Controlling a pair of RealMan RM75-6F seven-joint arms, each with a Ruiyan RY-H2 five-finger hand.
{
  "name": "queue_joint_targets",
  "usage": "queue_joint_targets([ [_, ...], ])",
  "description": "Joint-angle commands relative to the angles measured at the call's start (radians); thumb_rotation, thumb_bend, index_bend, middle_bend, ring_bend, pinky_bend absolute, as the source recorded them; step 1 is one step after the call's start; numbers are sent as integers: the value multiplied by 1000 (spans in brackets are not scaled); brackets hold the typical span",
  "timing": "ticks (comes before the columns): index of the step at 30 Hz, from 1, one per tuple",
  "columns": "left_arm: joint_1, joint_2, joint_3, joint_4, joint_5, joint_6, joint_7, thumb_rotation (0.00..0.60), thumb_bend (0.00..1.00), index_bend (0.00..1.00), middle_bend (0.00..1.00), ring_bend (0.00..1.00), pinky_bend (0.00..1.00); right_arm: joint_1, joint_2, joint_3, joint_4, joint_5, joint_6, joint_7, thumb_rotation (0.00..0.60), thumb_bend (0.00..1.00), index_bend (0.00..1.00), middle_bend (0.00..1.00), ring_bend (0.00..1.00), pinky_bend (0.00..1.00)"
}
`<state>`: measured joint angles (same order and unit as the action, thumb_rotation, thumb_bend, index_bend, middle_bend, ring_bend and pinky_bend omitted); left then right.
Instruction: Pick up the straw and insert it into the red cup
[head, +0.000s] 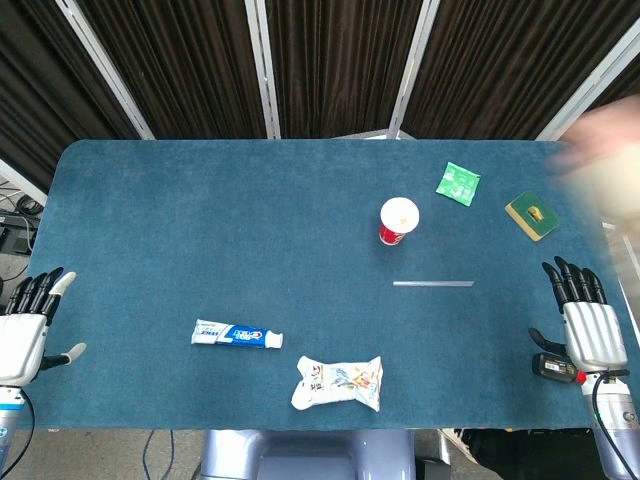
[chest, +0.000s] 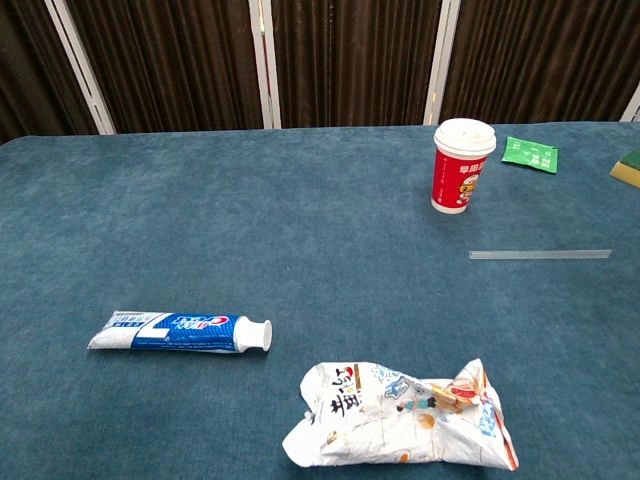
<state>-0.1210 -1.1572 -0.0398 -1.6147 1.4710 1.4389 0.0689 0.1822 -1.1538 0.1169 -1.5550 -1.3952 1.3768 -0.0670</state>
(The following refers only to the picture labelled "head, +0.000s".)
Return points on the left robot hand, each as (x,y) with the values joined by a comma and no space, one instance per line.
(20,345)

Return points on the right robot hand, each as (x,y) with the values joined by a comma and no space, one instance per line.
(595,335)

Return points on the thin silver rod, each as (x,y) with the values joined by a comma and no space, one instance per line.
(430,284)

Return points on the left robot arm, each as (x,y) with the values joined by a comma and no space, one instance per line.
(7,415)

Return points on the red paper cup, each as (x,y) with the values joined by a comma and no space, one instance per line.
(399,215)

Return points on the black bottle red cap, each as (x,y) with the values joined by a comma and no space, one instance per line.
(550,366)

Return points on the black device box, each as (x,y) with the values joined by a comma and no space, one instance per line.
(15,235)

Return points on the white table leg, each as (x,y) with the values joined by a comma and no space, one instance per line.
(445,437)

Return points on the green sachet packet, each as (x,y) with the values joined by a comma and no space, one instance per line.
(457,182)

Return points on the black box under table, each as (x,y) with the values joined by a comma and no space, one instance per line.
(430,470)

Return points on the blue white toothpaste tube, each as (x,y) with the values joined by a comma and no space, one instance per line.
(235,334)

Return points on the black pleated curtain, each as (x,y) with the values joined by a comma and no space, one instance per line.
(627,80)
(500,65)
(30,75)
(340,65)
(190,65)

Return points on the white snack bag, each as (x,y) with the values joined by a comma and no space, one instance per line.
(335,382)

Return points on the grey robot torso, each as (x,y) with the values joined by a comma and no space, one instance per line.
(310,455)

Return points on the white partition frame post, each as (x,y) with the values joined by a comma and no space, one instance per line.
(105,70)
(22,182)
(262,70)
(414,70)
(585,90)

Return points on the white frame foot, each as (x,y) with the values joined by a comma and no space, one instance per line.
(370,134)

